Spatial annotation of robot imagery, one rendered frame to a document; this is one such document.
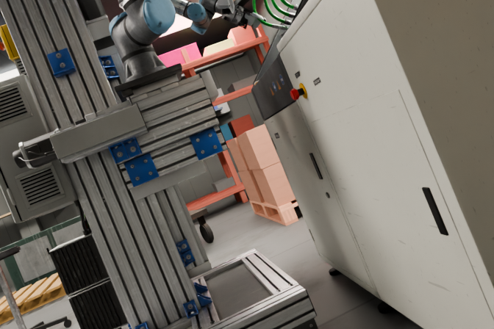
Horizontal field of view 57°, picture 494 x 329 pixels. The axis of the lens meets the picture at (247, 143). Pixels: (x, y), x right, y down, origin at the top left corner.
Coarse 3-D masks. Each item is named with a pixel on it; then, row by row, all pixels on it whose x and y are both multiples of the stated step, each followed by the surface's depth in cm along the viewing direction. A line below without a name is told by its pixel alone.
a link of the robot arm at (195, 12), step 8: (176, 0) 199; (184, 0) 200; (176, 8) 199; (184, 8) 199; (192, 8) 196; (200, 8) 196; (184, 16) 201; (192, 16) 197; (200, 16) 197; (200, 24) 206
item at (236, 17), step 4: (228, 8) 208; (236, 8) 204; (224, 12) 207; (228, 12) 208; (236, 12) 203; (240, 12) 202; (244, 12) 202; (224, 16) 208; (228, 16) 207; (232, 16) 204; (236, 16) 203; (240, 16) 202; (244, 16) 204; (228, 20) 209; (232, 20) 204; (236, 20) 203; (240, 20) 202; (244, 20) 205; (236, 24) 209; (240, 24) 203; (244, 24) 207; (244, 28) 208
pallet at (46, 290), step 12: (24, 288) 557; (36, 288) 516; (48, 288) 488; (60, 288) 467; (0, 300) 532; (24, 300) 461; (36, 300) 461; (48, 300) 463; (0, 312) 442; (24, 312) 457; (0, 324) 451
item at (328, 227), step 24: (288, 120) 173; (288, 144) 188; (312, 144) 154; (288, 168) 207; (312, 168) 167; (312, 192) 181; (312, 216) 198; (336, 216) 162; (336, 240) 175; (360, 264) 156
